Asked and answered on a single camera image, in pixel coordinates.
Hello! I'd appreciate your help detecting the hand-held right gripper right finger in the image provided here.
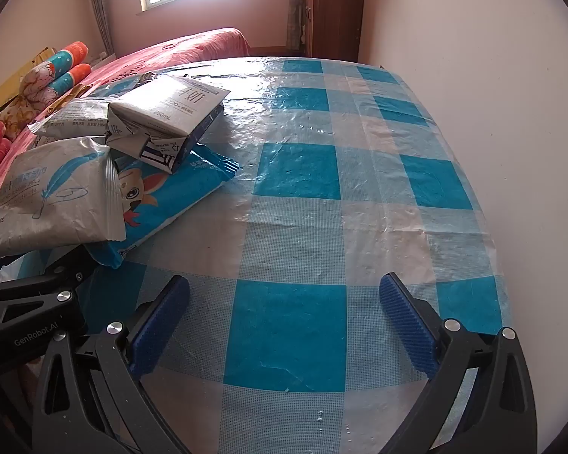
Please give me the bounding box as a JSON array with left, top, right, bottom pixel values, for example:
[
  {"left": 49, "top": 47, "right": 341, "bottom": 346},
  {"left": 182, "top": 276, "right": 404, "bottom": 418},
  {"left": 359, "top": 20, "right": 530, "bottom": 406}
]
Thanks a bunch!
[{"left": 376, "top": 272, "right": 538, "bottom": 454}]

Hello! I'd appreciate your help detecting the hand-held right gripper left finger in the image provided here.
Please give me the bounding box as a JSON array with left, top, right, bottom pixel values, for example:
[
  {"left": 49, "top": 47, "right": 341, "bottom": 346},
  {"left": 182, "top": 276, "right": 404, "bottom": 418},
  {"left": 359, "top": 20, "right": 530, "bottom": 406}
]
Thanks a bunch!
[{"left": 31, "top": 274, "right": 192, "bottom": 454}]

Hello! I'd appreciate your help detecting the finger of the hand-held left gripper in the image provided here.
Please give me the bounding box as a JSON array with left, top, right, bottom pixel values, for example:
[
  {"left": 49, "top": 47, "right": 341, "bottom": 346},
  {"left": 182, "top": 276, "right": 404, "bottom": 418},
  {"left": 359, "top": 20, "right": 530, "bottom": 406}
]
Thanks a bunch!
[{"left": 0, "top": 264, "right": 87, "bottom": 298}]

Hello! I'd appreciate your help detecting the grey wet wipes packet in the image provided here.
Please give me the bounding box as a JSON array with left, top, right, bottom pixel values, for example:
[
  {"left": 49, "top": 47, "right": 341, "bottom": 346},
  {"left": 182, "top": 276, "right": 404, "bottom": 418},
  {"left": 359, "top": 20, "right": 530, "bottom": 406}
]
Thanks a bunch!
[{"left": 0, "top": 135, "right": 126, "bottom": 261}]

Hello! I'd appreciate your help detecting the blue cartoon snack bag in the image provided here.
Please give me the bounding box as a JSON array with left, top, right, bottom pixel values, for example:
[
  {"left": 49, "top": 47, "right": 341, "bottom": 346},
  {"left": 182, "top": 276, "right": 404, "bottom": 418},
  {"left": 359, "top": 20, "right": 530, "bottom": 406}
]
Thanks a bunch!
[{"left": 83, "top": 146, "right": 241, "bottom": 269}]

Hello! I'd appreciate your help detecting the silver foil packet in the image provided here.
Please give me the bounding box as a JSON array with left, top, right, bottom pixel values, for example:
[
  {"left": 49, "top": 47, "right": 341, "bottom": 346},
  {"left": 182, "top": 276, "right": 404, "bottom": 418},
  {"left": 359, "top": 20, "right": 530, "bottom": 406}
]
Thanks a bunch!
[{"left": 27, "top": 97, "right": 112, "bottom": 148}]

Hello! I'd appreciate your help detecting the white milk carton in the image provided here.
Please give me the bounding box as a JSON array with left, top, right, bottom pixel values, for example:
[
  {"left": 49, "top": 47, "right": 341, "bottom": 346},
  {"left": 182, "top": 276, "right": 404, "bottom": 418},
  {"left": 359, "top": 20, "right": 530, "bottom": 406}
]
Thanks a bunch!
[{"left": 105, "top": 75, "right": 232, "bottom": 176}]

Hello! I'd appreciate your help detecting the floral pillow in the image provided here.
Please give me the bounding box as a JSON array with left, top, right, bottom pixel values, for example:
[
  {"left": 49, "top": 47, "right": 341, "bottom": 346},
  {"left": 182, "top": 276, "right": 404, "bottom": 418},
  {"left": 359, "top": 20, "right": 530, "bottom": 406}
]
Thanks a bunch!
[{"left": 0, "top": 97, "right": 43, "bottom": 141}]

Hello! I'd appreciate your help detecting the yellow star print headboard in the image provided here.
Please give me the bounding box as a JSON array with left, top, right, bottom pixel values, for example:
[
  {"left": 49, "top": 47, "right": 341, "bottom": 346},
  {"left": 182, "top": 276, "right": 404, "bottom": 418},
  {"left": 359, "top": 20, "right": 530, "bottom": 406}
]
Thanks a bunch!
[{"left": 0, "top": 46, "right": 58, "bottom": 121}]

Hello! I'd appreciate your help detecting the cartoon print folded quilt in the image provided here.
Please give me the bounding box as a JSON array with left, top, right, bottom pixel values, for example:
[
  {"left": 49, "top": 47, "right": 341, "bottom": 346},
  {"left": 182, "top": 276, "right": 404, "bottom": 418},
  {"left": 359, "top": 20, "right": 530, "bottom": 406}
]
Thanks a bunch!
[{"left": 19, "top": 42, "right": 93, "bottom": 114}]

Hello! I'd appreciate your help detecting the pink bed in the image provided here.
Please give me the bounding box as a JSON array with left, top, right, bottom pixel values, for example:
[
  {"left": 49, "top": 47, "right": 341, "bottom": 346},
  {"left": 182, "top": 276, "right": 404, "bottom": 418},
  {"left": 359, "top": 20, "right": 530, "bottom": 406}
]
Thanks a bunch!
[{"left": 0, "top": 28, "right": 251, "bottom": 228}]

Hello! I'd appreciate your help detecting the grey checked curtain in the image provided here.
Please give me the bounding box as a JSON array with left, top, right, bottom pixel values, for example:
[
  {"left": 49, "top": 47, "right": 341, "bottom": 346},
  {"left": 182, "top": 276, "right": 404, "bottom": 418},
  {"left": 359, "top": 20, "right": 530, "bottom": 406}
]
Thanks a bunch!
[
  {"left": 286, "top": 0, "right": 313, "bottom": 55},
  {"left": 86, "top": 0, "right": 117, "bottom": 60}
]

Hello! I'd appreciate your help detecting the brown wooden cabinet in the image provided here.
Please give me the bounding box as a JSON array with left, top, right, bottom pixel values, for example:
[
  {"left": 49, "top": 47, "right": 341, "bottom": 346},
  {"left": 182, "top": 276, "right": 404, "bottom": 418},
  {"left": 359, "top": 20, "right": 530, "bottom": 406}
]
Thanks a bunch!
[{"left": 299, "top": 0, "right": 366, "bottom": 62}]

